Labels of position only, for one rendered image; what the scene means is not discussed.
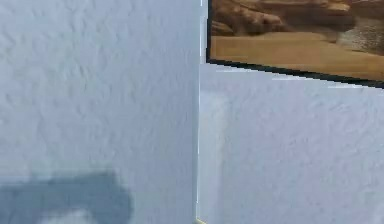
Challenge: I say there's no brown framed landscape picture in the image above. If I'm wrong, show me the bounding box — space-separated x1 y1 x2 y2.
205 0 384 90

